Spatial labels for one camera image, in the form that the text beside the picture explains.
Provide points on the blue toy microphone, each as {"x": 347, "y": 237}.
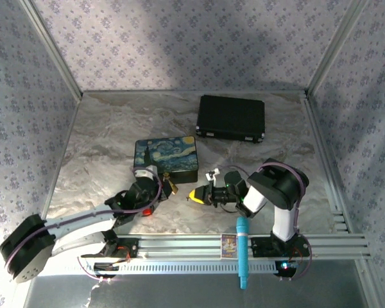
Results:
{"x": 242, "y": 250}

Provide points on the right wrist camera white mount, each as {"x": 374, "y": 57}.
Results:
{"x": 212, "y": 176}

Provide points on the red plastic block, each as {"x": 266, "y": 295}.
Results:
{"x": 147, "y": 212}

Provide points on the aluminium side rail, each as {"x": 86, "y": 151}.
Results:
{"x": 324, "y": 154}

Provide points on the small picture card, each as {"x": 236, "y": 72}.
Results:
{"x": 229, "y": 246}

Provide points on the aluminium corner post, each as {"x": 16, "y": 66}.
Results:
{"x": 337, "y": 45}
{"x": 51, "y": 48}

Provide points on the starry night painted box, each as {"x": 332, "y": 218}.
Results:
{"x": 167, "y": 154}

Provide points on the aluminium mounting rail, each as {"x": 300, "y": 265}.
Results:
{"x": 179, "y": 245}

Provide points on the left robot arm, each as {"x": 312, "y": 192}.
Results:
{"x": 83, "y": 224}

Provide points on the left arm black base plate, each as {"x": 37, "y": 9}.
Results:
{"x": 128, "y": 248}

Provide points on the left control board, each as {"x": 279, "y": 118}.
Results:
{"x": 106, "y": 268}

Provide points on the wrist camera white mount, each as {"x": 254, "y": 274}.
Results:
{"x": 146, "y": 171}
{"x": 212, "y": 176}

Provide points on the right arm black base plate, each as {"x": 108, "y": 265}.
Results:
{"x": 263, "y": 247}

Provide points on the black hard case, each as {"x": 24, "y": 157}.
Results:
{"x": 231, "y": 117}

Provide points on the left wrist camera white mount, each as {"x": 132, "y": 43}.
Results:
{"x": 146, "y": 171}

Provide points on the brass padlock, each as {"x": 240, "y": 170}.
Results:
{"x": 173, "y": 189}

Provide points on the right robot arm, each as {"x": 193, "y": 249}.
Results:
{"x": 284, "y": 221}

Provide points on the right control board with LED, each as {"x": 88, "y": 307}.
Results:
{"x": 285, "y": 267}

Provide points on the grey metal panel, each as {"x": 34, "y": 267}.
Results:
{"x": 195, "y": 292}

